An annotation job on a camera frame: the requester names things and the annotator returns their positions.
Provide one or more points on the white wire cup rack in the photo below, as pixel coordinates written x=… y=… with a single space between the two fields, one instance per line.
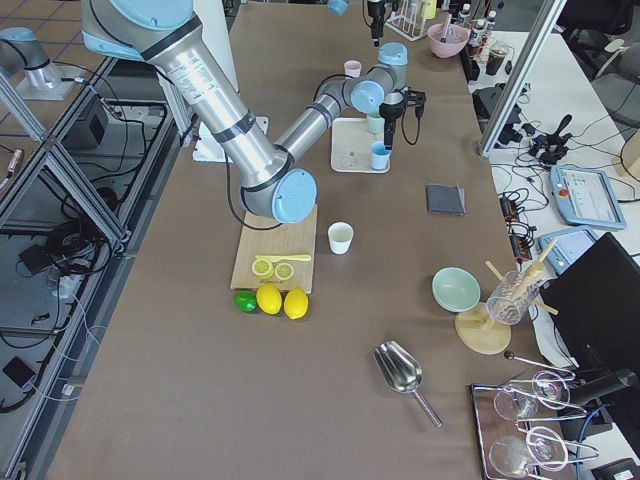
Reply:
x=410 y=19

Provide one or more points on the handheld gripper tool upper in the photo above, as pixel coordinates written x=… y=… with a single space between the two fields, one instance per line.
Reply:
x=551 y=147

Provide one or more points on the lemon slice right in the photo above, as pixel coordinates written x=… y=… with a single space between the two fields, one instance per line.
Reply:
x=284 y=271

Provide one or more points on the blue teach pendant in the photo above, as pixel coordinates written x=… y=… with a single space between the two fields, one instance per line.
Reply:
x=571 y=244
x=586 y=197

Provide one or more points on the lemon slice left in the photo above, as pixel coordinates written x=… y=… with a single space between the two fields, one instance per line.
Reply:
x=262 y=269

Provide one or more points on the yellow lemon middle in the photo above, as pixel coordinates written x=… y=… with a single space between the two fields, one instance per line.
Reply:
x=269 y=299

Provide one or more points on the blue plastic cup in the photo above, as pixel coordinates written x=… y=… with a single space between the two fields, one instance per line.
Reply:
x=379 y=156

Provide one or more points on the yellow lemon left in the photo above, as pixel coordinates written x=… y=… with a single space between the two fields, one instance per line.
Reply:
x=296 y=304

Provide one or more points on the green lime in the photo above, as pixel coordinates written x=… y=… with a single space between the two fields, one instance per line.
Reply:
x=246 y=301

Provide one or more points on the clear glass mug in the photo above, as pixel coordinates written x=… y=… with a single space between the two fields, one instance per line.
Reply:
x=512 y=297

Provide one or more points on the wine glass rack tray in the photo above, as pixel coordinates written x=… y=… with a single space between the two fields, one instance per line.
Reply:
x=516 y=427

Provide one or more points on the cream plastic tray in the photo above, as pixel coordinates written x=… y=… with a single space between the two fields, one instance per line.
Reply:
x=351 y=147

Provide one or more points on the lemon slice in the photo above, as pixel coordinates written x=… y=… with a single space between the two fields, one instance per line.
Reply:
x=262 y=269
x=284 y=271

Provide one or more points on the blue teach pendant rear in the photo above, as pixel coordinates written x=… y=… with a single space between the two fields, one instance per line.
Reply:
x=571 y=244

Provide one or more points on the pink plastic cup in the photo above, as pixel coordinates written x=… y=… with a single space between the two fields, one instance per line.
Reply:
x=352 y=68

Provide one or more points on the wooden mug tree stand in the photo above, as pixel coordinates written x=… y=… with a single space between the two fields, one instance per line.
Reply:
x=486 y=336

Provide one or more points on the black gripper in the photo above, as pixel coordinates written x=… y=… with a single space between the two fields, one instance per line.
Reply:
x=389 y=116
x=375 y=22

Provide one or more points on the aluminium frame post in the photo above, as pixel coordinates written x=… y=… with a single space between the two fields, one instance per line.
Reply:
x=542 y=26

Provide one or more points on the pink bowl with ice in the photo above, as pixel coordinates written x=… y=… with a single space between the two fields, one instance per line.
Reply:
x=449 y=44

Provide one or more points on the blue teach pendant front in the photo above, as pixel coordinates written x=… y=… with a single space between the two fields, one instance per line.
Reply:
x=586 y=197

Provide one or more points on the yellow lemon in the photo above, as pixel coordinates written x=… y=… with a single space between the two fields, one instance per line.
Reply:
x=269 y=299
x=296 y=304

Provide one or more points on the wooden cutting board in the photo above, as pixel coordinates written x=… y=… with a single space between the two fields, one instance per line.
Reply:
x=286 y=240

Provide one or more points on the black monitor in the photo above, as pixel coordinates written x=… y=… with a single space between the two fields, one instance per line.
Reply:
x=598 y=302

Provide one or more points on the yellow plastic knife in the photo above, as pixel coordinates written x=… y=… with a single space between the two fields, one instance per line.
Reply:
x=279 y=258

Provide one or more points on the green plastic cup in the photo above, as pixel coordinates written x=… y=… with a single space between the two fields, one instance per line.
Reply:
x=375 y=123

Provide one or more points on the cream plastic cup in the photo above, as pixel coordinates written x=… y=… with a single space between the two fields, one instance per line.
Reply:
x=340 y=236

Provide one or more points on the iced coffee cup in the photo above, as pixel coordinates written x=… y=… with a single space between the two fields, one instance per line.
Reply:
x=495 y=59

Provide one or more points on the green bowl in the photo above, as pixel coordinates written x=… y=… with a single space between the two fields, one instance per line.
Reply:
x=455 y=289

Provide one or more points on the dark grey folded cloth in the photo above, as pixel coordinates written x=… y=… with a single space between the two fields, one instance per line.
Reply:
x=446 y=200

